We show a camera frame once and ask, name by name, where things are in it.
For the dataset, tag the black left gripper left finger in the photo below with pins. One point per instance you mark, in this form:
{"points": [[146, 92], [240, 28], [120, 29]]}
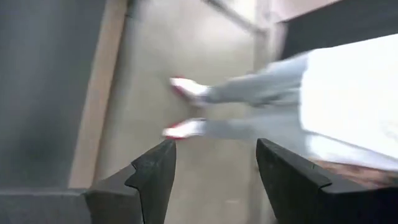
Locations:
{"points": [[140, 199]]}

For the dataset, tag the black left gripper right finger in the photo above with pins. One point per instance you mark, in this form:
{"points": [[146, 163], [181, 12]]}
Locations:
{"points": [[295, 199]]}

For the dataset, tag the person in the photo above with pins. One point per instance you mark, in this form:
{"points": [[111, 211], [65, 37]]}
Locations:
{"points": [[264, 90]]}

